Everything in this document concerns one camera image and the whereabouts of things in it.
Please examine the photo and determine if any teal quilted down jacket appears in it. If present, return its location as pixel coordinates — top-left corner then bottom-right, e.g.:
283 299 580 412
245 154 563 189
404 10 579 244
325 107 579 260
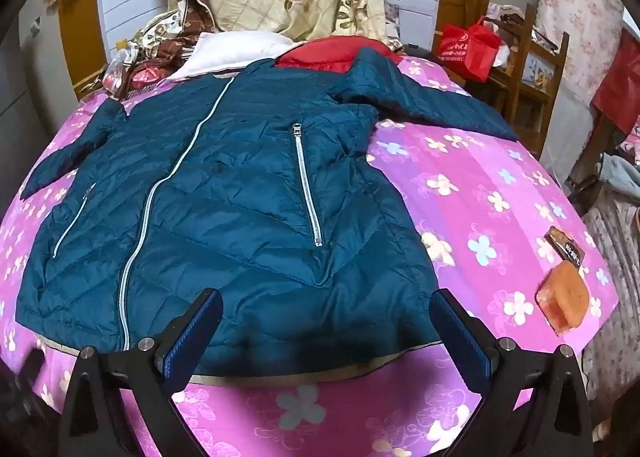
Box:
15 48 514 378

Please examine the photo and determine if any orange pouch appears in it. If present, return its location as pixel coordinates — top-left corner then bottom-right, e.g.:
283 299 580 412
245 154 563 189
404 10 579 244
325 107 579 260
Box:
535 261 590 337

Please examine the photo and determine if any brown snack packet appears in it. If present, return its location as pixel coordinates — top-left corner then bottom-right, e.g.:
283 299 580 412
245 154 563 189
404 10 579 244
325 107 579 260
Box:
544 226 585 269

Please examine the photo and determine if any grey wardrobe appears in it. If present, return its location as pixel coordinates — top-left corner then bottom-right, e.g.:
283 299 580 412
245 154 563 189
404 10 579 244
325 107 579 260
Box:
0 0 77 211

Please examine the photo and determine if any wooden chair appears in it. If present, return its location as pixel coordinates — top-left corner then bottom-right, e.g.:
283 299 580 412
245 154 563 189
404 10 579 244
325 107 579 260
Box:
480 4 570 158

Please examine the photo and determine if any brown floral bedding pile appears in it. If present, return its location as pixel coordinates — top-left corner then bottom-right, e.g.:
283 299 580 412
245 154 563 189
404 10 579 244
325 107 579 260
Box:
101 5 214 99

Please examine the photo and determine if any white pillow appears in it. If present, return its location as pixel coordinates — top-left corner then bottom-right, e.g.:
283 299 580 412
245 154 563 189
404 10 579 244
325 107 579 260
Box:
167 30 303 82

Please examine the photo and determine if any red shopping bag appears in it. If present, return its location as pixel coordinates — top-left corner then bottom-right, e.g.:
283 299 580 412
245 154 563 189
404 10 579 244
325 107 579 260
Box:
436 17 501 83

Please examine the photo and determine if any red pillow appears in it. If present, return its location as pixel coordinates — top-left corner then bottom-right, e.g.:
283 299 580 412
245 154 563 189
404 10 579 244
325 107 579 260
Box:
276 35 401 73

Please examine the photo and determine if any floral curtain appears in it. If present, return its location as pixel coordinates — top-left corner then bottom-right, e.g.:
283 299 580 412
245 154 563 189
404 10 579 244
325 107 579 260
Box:
536 0 624 105

